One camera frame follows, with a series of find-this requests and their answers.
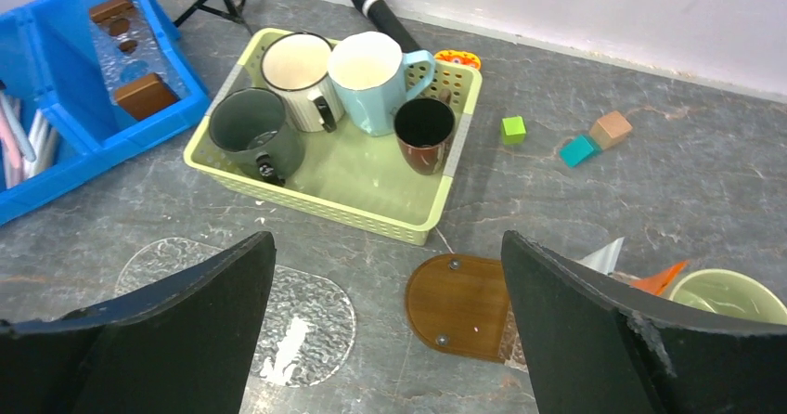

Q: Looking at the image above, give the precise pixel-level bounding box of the orange small object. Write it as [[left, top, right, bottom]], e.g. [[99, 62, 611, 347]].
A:
[[434, 49, 482, 70]]

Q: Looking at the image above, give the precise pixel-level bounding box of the clear oval acrylic tray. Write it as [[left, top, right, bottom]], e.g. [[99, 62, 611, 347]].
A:
[[115, 237, 356, 388]]

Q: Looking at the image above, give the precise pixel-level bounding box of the black microphone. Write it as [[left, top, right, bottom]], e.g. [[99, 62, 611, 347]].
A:
[[351, 0, 422, 53]]

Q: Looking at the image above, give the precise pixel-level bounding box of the green cube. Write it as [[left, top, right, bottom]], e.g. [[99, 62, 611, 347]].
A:
[[500, 115, 527, 145]]

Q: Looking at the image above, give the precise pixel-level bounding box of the dark brown cup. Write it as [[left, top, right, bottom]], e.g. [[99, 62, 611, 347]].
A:
[[394, 97, 456, 175]]

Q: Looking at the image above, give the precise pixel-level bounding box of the pale green ribbed mug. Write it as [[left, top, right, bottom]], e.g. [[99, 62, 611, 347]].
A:
[[663, 268, 786, 325]]

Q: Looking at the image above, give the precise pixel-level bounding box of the bundle of toothbrushes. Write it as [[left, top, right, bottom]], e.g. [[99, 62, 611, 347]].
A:
[[1, 83, 59, 189]]

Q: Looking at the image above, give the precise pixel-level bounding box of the orange toothpaste tube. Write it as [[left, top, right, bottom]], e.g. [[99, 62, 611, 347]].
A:
[[630, 261, 688, 296]]

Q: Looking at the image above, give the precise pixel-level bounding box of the cream mug brown rim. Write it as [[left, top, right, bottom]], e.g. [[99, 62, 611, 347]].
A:
[[260, 32, 345, 133]]

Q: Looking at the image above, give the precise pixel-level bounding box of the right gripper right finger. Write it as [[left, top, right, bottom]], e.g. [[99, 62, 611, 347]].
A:
[[501, 230, 786, 413]]

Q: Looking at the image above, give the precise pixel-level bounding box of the light blue mug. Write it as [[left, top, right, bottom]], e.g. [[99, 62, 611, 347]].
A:
[[328, 31, 436, 136]]

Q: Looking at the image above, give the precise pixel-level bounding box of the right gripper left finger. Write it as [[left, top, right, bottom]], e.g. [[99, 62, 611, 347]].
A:
[[1, 231, 276, 413]]

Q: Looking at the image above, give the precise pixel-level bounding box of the dark grey mug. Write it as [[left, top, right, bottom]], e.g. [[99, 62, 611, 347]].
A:
[[209, 87, 305, 187]]

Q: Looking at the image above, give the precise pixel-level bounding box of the clear textured toothbrush holder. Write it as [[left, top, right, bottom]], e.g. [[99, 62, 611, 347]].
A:
[[498, 305, 528, 373]]

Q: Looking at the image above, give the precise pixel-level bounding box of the brown oval wooden tray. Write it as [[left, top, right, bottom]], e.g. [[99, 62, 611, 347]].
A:
[[404, 253, 510, 363]]

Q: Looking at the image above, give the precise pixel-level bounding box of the teal block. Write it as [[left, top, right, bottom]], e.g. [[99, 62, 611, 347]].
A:
[[559, 135, 602, 168]]

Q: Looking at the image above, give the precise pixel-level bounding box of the pale green plastic basket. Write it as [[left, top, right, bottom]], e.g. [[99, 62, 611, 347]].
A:
[[184, 61, 483, 245]]

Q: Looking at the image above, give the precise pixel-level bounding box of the brown wooden block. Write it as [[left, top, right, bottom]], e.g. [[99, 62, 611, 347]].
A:
[[589, 110, 633, 150]]

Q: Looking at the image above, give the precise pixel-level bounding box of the white toothpaste tube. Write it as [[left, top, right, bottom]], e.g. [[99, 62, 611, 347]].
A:
[[578, 237, 625, 275]]

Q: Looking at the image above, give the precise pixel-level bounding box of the blue plastic divided bin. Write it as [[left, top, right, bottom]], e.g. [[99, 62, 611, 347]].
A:
[[1, 0, 210, 223]]

